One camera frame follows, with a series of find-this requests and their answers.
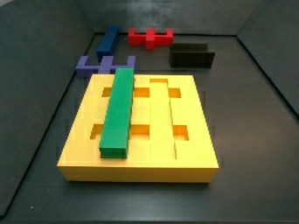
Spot dark blue bar block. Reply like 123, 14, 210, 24
98, 25, 119, 60

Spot yellow slotted board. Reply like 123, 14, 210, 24
58, 74, 219, 183

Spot green long bar block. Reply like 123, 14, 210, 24
99, 68, 135, 158

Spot purple comb-shaped block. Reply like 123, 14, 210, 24
75, 56, 136, 79

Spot red comb-shaped block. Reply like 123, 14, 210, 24
127, 28, 174, 50

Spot black angle bracket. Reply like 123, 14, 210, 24
170, 43, 215, 68

